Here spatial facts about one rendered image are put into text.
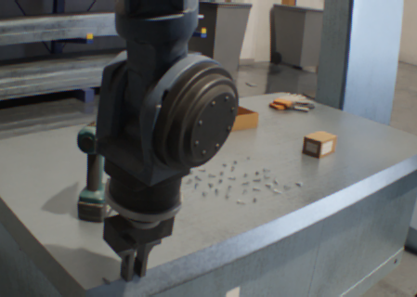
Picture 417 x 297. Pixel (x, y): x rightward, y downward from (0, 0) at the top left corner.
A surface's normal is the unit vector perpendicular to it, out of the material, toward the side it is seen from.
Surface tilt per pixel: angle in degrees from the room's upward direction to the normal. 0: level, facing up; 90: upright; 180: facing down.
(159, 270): 68
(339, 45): 90
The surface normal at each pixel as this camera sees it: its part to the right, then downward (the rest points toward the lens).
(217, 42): 0.62, 0.40
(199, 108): 0.29, 0.07
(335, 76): -0.77, 0.16
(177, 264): 0.66, -0.09
